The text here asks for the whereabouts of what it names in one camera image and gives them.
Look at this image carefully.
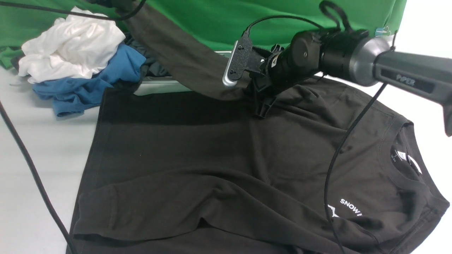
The dark gray long-sleeve top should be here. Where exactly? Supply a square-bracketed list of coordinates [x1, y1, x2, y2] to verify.
[71, 5, 450, 254]

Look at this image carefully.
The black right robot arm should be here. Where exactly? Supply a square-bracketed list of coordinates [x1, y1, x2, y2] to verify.
[251, 30, 452, 136]

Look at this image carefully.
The blue binder clip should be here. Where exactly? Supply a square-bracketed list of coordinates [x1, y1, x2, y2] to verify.
[374, 26, 391, 37]

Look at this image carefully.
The black camera cable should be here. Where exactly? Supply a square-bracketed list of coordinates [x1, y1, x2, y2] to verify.
[242, 1, 398, 254]
[0, 0, 147, 254]

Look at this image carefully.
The white crumpled garment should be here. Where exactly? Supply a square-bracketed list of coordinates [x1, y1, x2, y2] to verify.
[18, 15, 125, 84]

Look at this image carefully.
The green backdrop cloth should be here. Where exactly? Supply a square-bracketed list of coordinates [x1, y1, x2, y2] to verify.
[0, 0, 406, 69]

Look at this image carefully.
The blue crumpled garment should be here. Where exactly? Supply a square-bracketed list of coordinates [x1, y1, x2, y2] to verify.
[32, 44, 146, 117]

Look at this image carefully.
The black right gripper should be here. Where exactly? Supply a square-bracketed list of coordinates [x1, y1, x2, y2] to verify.
[247, 44, 311, 119]

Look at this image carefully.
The right wrist camera silver-edged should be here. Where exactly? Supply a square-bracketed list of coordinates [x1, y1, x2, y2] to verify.
[222, 34, 253, 88]

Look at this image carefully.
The black left camera cable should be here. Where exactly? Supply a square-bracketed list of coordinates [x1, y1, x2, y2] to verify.
[0, 0, 147, 254]

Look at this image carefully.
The dark teal garment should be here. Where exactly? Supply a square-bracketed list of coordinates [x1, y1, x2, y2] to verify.
[123, 32, 171, 78]

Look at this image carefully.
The black right camera cable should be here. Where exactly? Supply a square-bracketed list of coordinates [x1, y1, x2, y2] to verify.
[242, 1, 398, 254]

